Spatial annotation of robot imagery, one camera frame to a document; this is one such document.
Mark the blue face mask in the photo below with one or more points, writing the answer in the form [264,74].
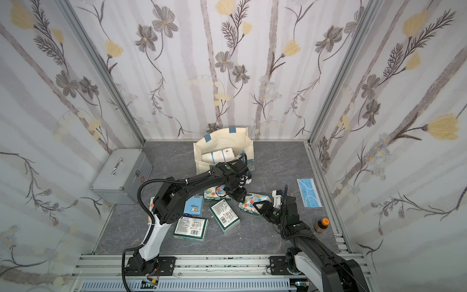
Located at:
[309,193]

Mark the elephant tissue pack front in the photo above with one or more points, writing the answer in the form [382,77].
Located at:
[250,199]

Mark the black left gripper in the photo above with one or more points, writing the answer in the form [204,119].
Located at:
[235,187]

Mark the grey metal box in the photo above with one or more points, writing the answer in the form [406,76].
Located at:
[122,175]

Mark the cream canvas tote bag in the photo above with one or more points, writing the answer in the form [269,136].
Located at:
[233,137]

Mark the aluminium mounting rail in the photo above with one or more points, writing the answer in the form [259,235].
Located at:
[186,266]

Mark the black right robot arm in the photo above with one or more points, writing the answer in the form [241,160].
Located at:
[326,270]

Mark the green barcode tissue pack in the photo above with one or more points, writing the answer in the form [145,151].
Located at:
[225,216]
[189,228]

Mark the purple tissue pack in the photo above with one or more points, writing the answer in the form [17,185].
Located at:
[228,154]

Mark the white blue tissue pack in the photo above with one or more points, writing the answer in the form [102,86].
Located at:
[207,158]

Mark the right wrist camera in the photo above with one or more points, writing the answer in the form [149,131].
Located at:
[277,198]

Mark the elephant tissue pack left upright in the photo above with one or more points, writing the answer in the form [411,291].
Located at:
[151,206]

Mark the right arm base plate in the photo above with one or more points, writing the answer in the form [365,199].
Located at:
[278,265]

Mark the elephant tissue pack by bag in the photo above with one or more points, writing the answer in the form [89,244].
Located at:
[216,194]

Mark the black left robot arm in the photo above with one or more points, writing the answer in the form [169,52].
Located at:
[168,208]

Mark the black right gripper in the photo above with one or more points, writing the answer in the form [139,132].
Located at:
[272,210]

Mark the elephant tissue pack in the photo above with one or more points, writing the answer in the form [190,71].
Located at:
[250,199]
[151,206]
[216,194]

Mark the white slotted cable duct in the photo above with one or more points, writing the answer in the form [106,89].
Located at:
[211,285]

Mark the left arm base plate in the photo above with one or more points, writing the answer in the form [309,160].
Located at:
[159,266]

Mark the blue tissue pack centre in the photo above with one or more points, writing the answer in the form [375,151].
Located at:
[194,207]

